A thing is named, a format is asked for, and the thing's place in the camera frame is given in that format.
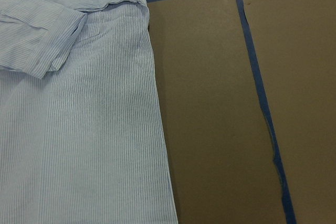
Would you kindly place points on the light blue striped shirt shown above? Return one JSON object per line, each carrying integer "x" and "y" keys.
{"x": 81, "y": 131}

